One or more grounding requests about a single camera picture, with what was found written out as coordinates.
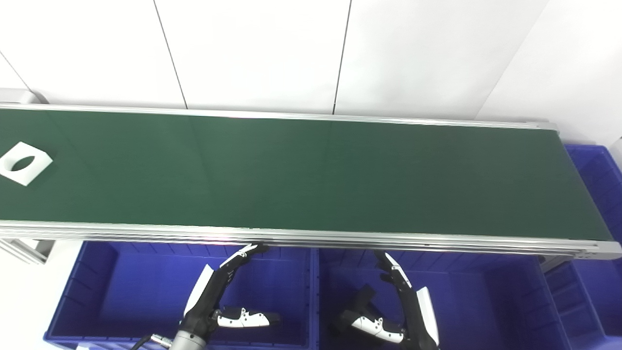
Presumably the green conveyor belt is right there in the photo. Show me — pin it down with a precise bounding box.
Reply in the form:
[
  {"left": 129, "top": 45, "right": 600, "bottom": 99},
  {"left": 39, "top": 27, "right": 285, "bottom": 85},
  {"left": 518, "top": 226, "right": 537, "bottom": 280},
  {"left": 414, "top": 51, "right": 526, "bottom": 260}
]
[{"left": 0, "top": 102, "right": 622, "bottom": 261}]

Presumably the black block part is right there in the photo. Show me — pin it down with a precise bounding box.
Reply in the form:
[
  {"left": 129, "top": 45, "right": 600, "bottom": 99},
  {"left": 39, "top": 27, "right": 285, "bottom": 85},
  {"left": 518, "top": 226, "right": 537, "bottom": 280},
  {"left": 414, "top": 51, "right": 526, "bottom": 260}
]
[{"left": 347, "top": 284, "right": 378, "bottom": 319}]

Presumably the aluminium conveyor leg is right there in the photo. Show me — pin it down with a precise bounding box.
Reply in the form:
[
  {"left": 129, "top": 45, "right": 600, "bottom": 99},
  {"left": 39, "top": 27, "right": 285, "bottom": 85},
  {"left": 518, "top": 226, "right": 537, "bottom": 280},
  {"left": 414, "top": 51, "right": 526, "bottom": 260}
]
[{"left": 0, "top": 238, "right": 55, "bottom": 266}]

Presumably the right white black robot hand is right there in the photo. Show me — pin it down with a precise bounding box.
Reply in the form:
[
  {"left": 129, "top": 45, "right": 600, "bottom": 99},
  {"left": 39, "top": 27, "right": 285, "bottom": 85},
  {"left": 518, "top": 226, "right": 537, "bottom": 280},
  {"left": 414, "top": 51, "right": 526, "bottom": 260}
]
[{"left": 335, "top": 250, "right": 441, "bottom": 350}]

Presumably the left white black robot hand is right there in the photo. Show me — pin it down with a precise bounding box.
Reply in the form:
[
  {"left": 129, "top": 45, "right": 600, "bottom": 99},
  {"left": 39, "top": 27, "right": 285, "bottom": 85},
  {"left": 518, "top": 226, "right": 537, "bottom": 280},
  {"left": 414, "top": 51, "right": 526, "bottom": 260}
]
[{"left": 181, "top": 243, "right": 282, "bottom": 342}]

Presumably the blue plastic bin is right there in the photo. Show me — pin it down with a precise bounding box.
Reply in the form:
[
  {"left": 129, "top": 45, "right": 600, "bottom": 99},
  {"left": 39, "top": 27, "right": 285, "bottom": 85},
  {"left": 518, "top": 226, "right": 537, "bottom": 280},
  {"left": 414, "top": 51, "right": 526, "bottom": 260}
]
[
  {"left": 44, "top": 242, "right": 319, "bottom": 350},
  {"left": 544, "top": 144, "right": 622, "bottom": 341},
  {"left": 313, "top": 248, "right": 572, "bottom": 350}
]

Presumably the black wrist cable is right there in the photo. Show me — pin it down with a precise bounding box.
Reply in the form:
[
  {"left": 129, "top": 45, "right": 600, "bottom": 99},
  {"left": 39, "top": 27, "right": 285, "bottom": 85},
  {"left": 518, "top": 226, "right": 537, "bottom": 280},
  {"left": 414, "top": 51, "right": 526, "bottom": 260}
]
[{"left": 130, "top": 333, "right": 173, "bottom": 350}]

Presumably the green conveyor belt surface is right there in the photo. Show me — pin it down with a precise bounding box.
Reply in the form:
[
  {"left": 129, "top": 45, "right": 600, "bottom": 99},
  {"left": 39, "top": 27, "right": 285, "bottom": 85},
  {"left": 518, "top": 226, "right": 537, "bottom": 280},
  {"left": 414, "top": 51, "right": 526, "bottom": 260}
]
[{"left": 0, "top": 108, "right": 613, "bottom": 242}]

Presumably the white square part round hole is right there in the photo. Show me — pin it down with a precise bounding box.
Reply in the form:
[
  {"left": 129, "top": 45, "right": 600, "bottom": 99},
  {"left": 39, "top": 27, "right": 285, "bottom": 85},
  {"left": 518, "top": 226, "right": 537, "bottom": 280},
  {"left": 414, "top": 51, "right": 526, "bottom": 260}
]
[{"left": 0, "top": 141, "right": 53, "bottom": 187}]

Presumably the grey conveyor end housing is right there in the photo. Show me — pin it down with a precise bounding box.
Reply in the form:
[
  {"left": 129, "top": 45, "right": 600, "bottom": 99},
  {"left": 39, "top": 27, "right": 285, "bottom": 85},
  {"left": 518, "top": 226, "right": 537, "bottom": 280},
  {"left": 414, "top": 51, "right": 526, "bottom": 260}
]
[{"left": 0, "top": 87, "right": 49, "bottom": 105}]

